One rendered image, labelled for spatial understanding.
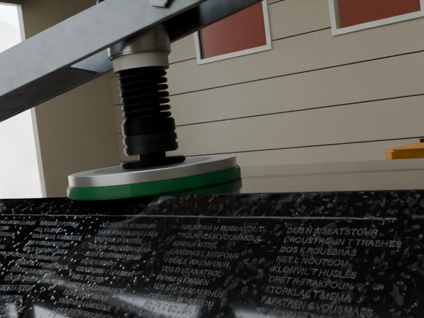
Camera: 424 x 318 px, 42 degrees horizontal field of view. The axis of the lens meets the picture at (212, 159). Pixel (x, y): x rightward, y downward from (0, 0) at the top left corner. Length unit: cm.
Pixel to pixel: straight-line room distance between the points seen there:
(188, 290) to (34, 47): 36
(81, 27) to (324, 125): 681
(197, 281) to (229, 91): 774
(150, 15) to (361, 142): 669
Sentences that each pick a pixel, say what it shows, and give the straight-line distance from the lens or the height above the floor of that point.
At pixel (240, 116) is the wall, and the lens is 810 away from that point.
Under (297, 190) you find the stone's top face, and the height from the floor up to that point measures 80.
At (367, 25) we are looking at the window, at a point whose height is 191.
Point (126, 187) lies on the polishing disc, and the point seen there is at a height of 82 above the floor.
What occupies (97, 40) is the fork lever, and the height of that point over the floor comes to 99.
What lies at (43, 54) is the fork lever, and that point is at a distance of 70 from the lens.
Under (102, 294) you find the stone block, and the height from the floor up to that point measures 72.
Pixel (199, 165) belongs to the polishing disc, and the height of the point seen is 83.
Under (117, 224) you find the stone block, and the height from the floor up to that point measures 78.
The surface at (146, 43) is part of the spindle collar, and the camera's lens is 68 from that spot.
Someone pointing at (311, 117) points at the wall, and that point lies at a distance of 750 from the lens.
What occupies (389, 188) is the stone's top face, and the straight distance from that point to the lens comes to 46.
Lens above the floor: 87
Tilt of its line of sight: 3 degrees down
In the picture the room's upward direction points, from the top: 7 degrees counter-clockwise
